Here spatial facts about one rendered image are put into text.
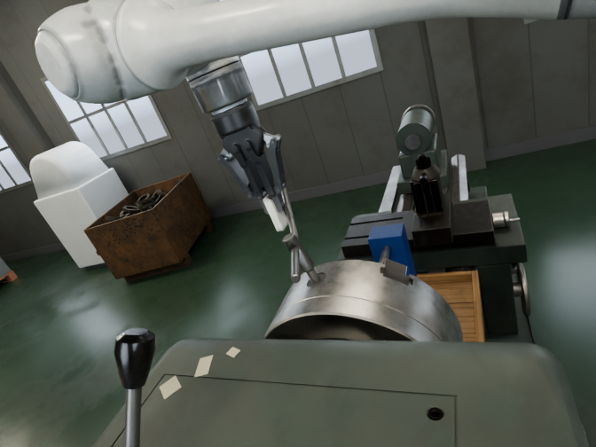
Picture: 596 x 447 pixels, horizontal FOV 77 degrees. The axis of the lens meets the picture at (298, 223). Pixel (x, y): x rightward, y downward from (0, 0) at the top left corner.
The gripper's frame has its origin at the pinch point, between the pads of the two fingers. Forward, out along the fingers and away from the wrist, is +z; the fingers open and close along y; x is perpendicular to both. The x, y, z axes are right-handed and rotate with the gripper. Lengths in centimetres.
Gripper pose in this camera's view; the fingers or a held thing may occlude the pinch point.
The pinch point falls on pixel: (276, 211)
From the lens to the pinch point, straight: 70.3
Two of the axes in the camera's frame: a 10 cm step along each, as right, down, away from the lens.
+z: 3.6, 8.5, 3.9
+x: -3.3, 5.1, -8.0
